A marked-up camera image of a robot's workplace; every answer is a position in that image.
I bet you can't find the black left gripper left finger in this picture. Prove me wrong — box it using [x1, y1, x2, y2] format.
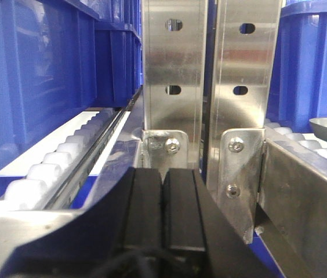
[0, 168, 162, 277]

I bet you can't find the white roller track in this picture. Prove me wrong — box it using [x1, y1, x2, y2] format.
[0, 108, 129, 215]
[264, 119, 327, 159]

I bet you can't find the blue bin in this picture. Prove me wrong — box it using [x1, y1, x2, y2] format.
[266, 1, 327, 133]
[0, 1, 141, 169]

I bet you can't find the stainless steel shelf rail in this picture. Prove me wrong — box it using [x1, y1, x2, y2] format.
[259, 138, 327, 277]

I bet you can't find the right steel shelf upright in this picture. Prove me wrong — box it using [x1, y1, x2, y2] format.
[206, 1, 282, 244]

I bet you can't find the white roller track right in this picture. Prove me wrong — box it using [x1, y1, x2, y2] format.
[264, 119, 327, 159]

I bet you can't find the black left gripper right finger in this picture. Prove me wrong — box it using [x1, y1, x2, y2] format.
[163, 169, 275, 277]

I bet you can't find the white roller track left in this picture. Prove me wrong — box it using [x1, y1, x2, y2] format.
[0, 108, 129, 215]

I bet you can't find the blue bin far right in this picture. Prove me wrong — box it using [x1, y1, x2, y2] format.
[266, 1, 327, 133]

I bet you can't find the perforated steel shelf upright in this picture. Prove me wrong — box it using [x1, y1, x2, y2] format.
[141, 1, 208, 168]

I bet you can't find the blue bin upper left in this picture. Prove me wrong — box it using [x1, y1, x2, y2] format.
[0, 1, 141, 169]

